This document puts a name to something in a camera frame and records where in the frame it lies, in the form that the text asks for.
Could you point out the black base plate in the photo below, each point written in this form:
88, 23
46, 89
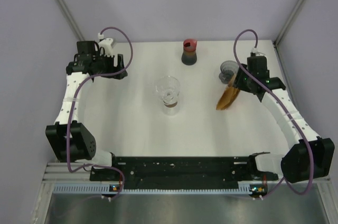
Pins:
248, 159

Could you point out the right aluminium frame post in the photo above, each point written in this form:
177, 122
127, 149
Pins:
289, 22

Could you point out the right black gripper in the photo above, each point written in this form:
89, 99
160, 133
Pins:
239, 84

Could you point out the white slotted cable duct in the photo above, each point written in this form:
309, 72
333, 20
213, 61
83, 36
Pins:
204, 187

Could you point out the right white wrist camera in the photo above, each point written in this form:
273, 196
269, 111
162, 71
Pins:
255, 52

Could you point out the aluminium frame post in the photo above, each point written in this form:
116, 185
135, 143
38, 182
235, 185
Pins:
65, 11
289, 22

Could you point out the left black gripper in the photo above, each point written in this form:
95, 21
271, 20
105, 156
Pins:
120, 65

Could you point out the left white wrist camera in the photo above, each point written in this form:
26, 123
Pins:
106, 45

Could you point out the brown coffee filter stack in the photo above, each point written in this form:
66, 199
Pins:
229, 95

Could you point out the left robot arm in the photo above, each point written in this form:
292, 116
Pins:
69, 138

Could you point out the red-topped dark flask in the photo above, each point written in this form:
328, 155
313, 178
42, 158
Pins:
189, 56

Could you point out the glass beaker with brown band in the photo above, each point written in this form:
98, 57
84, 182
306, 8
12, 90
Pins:
171, 109

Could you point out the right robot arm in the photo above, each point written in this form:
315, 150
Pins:
307, 150

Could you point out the aluminium front rail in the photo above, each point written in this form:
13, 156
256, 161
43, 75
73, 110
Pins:
225, 168

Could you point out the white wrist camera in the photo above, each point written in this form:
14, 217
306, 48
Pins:
255, 52
106, 45

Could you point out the left aluminium frame post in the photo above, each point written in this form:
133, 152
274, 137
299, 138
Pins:
65, 11

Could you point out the clear glass dripper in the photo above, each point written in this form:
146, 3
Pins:
167, 90

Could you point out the grey plastic dripper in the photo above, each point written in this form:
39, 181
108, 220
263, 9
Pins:
227, 70

